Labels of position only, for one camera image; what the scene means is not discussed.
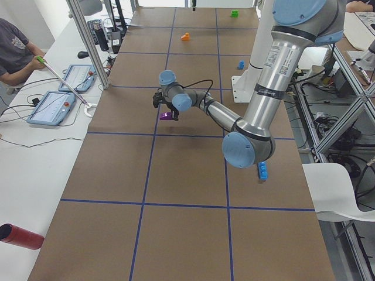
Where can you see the black bottle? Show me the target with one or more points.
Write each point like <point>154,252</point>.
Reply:
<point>100,35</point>

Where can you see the purple trapezoid block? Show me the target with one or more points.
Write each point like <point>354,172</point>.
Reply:
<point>166,116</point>

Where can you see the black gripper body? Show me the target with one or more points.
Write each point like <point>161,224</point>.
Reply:
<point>170,107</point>

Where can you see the reacher grabber stick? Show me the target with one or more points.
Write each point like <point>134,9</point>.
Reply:
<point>87,105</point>

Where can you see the black computer mouse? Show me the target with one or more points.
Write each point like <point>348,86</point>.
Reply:
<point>82,54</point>

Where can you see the red cylinder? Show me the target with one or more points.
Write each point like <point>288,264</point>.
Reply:
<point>11,234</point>

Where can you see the white chair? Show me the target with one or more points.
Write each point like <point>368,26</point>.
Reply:
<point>332,193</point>

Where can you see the far teach pendant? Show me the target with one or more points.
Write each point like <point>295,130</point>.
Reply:
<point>80,76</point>

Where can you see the small blue block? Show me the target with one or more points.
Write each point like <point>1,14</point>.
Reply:
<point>241,65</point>

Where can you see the teach pendant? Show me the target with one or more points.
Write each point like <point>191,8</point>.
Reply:
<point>80,76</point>
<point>52,108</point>

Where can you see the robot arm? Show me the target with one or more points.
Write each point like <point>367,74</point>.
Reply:
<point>297,25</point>

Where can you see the near teach pendant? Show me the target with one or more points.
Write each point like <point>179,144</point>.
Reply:
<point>52,108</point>

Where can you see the green block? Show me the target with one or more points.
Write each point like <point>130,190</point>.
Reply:
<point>234,14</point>

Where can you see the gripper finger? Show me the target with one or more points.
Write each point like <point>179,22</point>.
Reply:
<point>175,115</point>

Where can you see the brown table mat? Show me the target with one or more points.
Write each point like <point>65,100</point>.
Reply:
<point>155,200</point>

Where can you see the long blue block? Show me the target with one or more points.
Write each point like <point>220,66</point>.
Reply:
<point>262,171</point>

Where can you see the aluminium frame post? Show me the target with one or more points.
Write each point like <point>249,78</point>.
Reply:
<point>85,35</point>

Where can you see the seated person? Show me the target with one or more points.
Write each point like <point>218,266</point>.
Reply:
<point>19,56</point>

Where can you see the orange trapezoid block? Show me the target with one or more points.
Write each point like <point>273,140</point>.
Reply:
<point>185,37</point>

